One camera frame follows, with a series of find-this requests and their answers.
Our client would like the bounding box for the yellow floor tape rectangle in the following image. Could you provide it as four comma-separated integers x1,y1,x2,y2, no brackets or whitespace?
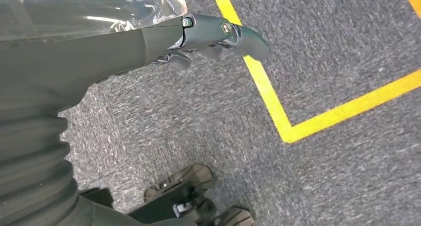
212,0,421,144

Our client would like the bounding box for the clear plastic film cover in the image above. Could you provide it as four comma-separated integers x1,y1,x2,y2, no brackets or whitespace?
0,0,188,43

